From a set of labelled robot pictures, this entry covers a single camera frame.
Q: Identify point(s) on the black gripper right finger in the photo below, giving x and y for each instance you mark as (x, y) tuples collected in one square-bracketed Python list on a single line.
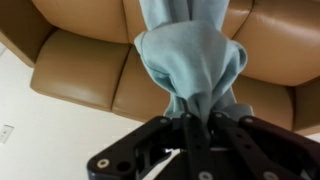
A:
[(266, 150)]

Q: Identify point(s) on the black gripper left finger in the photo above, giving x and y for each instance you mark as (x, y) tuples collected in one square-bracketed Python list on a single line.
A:
[(150, 150)]

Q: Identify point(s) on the light teal grey shirt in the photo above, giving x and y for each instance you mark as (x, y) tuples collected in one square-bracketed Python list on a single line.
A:
[(193, 60)]

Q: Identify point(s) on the brown leather sofa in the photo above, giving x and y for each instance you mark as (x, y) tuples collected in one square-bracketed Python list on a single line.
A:
[(80, 66)]

